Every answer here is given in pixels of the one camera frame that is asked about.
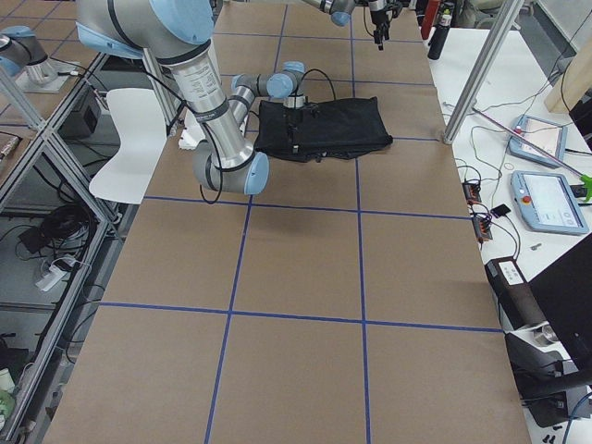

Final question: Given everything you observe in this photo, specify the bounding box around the black graphic t-shirt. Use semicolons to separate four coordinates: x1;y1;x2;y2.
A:
254;97;393;163

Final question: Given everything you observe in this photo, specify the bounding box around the black laptop computer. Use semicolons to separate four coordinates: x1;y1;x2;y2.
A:
530;236;592;369

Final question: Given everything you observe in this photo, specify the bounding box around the white curved plastic sheet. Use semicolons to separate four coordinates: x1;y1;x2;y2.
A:
89;88;167;204

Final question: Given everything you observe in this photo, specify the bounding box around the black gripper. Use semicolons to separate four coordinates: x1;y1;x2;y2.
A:
367;0;402;50
283;104;319;146

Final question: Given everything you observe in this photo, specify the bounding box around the near blue teach pendant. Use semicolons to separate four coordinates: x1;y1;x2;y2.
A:
511;170;589;235

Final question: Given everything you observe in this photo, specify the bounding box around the metal stand with green tip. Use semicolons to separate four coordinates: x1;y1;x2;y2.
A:
472;106;592;203

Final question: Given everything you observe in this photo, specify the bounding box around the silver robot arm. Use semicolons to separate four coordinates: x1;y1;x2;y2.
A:
304;0;403;51
77;1;305;195

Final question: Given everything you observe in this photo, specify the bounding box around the aluminium frame post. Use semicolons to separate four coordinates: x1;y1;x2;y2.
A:
442;0;524;144

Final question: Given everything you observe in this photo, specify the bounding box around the blue teach pendant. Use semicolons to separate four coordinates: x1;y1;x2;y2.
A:
511;170;589;235
508;115;568;168

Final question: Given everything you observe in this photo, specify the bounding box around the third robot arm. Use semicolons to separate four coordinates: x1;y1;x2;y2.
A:
1;25;56;85

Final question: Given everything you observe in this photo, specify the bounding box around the black power adapter box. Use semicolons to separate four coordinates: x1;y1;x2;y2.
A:
485;256;548;331

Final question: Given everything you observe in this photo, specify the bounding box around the orange electronics board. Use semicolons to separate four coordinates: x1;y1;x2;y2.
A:
462;180;493;244

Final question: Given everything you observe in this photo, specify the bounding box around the red bottle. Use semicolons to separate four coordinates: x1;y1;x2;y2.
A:
422;0;440;32

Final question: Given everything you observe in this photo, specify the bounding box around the far blue teach pendant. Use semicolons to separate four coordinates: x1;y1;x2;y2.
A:
508;115;568;168

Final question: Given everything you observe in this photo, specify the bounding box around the black water bottle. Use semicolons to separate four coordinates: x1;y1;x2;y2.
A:
427;25;450;60

